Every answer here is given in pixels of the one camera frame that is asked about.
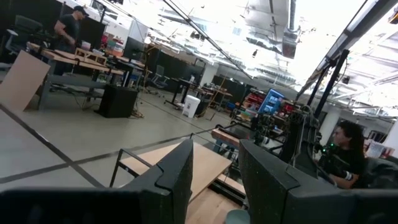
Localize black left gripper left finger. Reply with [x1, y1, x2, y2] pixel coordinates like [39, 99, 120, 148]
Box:
[119, 139, 194, 224]

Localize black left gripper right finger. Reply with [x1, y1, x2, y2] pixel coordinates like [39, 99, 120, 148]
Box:
[238, 139, 352, 224]

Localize teal plate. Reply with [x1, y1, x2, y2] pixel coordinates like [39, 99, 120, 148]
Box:
[224, 208, 251, 224]

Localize white trash bin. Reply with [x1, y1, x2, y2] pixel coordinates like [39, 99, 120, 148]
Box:
[182, 95, 201, 119]

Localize person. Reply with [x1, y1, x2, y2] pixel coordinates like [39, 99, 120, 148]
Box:
[53, 5, 90, 75]
[318, 119, 368, 190]

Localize blue lit monitor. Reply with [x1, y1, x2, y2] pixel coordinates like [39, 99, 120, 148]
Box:
[257, 88, 285, 116]

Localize black floor speaker box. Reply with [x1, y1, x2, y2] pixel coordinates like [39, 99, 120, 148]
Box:
[95, 84, 139, 119]

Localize black desk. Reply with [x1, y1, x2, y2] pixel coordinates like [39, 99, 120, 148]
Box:
[164, 77, 200, 108]

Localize black office chair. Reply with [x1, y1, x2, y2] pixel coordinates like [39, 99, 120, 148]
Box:
[4, 14, 44, 57]
[354, 155, 398, 190]

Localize black monitor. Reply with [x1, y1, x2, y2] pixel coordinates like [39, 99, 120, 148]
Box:
[123, 36, 146, 62]

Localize wooden crate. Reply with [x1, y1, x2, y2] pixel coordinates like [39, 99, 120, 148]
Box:
[74, 47, 108, 66]

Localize wooden workbench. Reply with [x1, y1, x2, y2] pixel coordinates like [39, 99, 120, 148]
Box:
[26, 42, 125, 110]

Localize cardboard panel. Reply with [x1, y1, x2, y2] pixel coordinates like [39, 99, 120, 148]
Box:
[0, 49, 51, 112]

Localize overhead LED light bar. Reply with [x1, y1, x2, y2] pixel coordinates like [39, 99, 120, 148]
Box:
[295, 0, 398, 102]

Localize wooden shelf with black frame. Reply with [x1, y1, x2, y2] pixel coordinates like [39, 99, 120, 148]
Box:
[109, 133, 237, 202]

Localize black rig frame post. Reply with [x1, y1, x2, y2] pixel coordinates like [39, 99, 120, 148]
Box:
[306, 67, 330, 106]
[313, 49, 351, 119]

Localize black partition wall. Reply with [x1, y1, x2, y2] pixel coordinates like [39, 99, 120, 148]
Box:
[0, 0, 106, 52]
[146, 48, 206, 94]

